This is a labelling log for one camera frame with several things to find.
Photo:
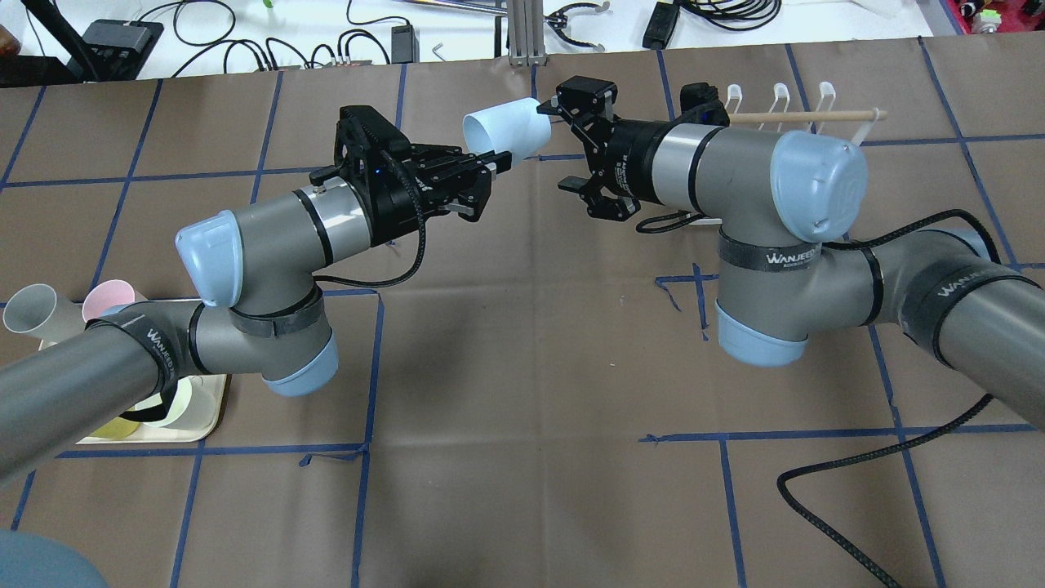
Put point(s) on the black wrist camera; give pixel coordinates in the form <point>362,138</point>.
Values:
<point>364,140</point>
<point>580,95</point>

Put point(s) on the aluminium frame post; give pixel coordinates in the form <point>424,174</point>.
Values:
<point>526,38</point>

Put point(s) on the grey plastic cup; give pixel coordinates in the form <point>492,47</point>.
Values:
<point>40,312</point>

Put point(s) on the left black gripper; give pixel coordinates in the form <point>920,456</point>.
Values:
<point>397,209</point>

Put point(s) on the pale green plastic cup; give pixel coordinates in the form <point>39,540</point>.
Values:
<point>179,406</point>

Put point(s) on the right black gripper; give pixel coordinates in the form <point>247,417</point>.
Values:
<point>636,158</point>

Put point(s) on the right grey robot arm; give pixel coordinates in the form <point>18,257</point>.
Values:
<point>785,200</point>

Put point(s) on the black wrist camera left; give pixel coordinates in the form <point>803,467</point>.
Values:
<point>364,140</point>

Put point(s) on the black usb hub box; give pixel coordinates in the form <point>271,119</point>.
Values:
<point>136,37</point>

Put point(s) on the cream plastic tray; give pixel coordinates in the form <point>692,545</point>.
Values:
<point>193,415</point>

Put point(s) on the yellow plastic cup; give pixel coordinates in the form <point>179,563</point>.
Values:
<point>116,429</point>

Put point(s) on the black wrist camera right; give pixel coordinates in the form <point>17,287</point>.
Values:
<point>580,95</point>

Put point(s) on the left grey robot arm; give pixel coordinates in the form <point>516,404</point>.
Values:
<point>260,307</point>

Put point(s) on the light blue plastic cup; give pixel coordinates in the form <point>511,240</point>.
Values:
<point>516,127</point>

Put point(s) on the pink plastic cup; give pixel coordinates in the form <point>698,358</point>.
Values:
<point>106,296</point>

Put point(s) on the black power adapter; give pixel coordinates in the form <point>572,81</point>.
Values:
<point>404,46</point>

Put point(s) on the white wire cup rack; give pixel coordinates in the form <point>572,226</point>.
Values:
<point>815,121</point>

